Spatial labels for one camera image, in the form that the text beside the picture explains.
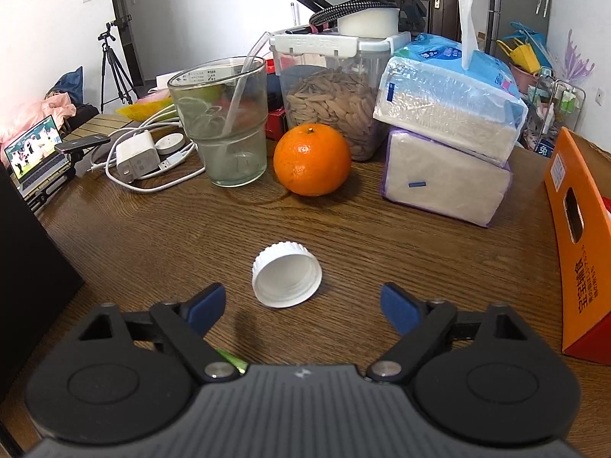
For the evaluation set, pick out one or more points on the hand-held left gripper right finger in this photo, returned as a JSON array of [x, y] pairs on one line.
[[401, 310]]

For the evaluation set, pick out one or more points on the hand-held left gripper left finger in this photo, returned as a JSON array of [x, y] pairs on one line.
[[206, 307]]

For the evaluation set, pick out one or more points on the small white bottle cap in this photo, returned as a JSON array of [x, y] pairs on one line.
[[286, 279]]

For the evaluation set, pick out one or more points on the printed cardboard box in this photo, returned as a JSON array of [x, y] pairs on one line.
[[580, 272]]

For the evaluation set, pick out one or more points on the green spray bottle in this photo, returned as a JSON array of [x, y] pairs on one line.
[[231, 361]]

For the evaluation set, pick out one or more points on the purple-wrapped tissue pack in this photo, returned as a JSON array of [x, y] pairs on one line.
[[444, 186]]

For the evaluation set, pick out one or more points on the clear glass cup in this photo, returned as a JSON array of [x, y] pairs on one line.
[[229, 152]]

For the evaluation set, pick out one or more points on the white power charger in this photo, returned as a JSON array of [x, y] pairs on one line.
[[136, 157]]

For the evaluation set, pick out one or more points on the round white charging puck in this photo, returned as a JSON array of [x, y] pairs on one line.
[[170, 144]]

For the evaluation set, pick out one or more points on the orange fruit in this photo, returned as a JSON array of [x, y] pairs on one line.
[[312, 160]]

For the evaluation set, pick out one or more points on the black paper bag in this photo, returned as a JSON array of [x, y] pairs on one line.
[[28, 272]]

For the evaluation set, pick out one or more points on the small red box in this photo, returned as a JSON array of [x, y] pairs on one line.
[[277, 126]]

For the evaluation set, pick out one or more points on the black smartphone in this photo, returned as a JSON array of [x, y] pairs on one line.
[[83, 143]]

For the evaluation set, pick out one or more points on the yellow packet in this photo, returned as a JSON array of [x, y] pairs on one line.
[[143, 109]]

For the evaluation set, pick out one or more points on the wooden slatted side table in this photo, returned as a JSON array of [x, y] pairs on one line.
[[102, 126]]

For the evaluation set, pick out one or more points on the blue tissue pack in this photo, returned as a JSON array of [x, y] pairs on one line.
[[444, 100]]

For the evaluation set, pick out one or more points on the clear food container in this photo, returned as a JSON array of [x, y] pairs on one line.
[[329, 100]]

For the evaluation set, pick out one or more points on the open laptop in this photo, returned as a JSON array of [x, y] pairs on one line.
[[33, 148]]

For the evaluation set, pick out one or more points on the clear drinking straw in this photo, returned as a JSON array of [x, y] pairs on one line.
[[248, 62]]

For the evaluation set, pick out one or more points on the metal trolley rack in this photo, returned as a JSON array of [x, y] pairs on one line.
[[556, 109]]

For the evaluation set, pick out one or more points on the pink bucket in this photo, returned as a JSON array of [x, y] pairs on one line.
[[522, 78]]

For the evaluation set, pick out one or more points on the blue cushion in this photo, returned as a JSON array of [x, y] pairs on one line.
[[67, 83]]

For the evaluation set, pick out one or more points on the pink cloth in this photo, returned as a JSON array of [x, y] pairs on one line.
[[28, 109]]

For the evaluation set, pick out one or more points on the yellow dustpan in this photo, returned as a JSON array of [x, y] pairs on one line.
[[518, 55]]

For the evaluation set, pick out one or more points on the white round bowl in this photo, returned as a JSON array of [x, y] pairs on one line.
[[367, 23]]

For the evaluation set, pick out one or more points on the black camera tripod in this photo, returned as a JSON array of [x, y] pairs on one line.
[[114, 71]]

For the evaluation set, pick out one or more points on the white wall socket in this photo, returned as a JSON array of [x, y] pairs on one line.
[[600, 97]]

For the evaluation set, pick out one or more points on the grey side door frame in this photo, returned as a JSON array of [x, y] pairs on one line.
[[124, 24]]

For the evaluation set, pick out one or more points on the purple wall decal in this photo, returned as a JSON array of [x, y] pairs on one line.
[[577, 55]]

